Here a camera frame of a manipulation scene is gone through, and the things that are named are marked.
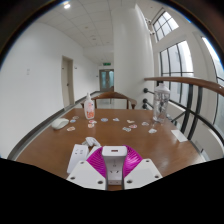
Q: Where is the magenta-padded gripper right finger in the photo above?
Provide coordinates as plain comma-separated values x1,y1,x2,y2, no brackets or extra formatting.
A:
123,145,164,191

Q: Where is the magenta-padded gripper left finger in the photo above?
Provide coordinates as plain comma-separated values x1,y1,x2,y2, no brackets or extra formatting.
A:
66,146,108,191

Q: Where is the white charger block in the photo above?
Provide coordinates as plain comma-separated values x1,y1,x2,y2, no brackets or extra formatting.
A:
101,145,128,187

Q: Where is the white power strip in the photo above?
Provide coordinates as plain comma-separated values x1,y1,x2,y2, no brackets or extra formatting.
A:
66,143,91,175

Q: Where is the white paper card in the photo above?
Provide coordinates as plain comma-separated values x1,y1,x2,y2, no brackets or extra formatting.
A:
170,128,189,144

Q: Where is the white computer mouse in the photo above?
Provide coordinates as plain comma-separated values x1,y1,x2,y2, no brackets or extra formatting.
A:
50,117,70,131

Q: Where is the white bottle with orange label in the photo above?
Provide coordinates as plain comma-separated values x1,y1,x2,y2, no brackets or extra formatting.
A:
83,92,96,121

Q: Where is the clear plastic shaker bottle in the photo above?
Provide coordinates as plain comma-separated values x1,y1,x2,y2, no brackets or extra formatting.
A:
152,82,171,124

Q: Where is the wooden chair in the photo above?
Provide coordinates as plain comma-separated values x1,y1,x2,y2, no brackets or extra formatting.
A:
80,91,138,111

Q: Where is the white side door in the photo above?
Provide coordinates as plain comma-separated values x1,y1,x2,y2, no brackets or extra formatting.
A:
60,55,76,109

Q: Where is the glazed double door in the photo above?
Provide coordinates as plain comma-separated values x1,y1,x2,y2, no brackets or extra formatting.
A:
99,68,115,93

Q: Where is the black railing with wooden handrail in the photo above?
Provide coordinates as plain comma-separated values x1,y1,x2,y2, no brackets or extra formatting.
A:
142,76,224,152

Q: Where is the tall paned window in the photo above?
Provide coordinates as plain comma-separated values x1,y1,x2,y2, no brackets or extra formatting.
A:
158,40,195,105

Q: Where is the arched paned window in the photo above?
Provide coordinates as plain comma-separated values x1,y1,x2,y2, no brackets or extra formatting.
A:
152,10,180,43

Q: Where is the large glass window wall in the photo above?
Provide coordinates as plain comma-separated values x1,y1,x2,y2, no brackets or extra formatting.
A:
200,35,224,136

